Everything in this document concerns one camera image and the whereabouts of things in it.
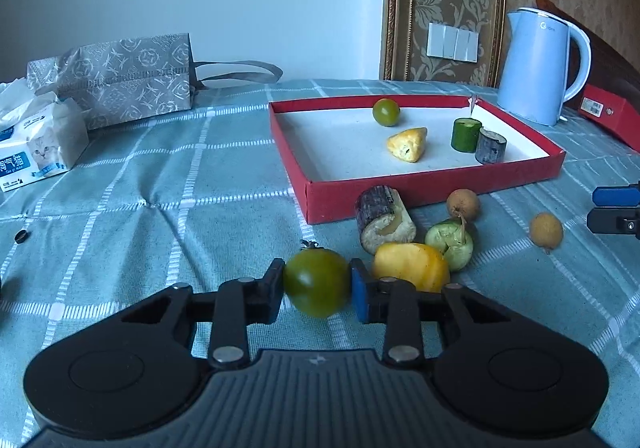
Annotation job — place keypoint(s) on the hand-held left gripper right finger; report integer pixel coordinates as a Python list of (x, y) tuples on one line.
[(361, 290)]

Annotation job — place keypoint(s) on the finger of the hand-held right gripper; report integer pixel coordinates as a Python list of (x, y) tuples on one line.
[(615, 221), (617, 196)]

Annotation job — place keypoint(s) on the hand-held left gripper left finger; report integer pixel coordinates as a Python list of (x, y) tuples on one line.
[(272, 290)]

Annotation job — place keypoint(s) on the green tomato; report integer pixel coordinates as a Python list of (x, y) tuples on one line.
[(317, 283), (386, 111)]

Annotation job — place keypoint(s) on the red shallow box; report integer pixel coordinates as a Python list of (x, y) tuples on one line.
[(350, 162)]

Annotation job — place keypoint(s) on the green cucumber piece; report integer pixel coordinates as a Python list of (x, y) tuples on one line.
[(450, 243), (466, 135)]

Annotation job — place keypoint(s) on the brown longan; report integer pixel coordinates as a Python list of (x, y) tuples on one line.
[(546, 230), (462, 203)]

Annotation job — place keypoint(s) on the small red box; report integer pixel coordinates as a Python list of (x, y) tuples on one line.
[(612, 115)]

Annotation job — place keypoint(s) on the teal checked cloth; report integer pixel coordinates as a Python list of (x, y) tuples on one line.
[(150, 228)]

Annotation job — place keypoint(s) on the dark wooden headboard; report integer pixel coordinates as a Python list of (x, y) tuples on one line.
[(610, 57)]

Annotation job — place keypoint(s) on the light blue electric kettle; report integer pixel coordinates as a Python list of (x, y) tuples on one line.
[(532, 67)]

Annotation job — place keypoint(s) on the small black object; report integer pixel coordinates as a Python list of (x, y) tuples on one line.
[(21, 236)]

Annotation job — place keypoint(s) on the grey patterned gift bag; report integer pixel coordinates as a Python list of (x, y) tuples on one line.
[(125, 77)]

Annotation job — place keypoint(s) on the white tissue pack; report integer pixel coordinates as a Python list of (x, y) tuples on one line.
[(40, 147)]

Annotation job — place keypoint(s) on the white wall switch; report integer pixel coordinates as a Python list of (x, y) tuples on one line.
[(452, 41)]

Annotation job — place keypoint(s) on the wooden wall trim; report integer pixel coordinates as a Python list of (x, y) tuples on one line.
[(395, 2)]

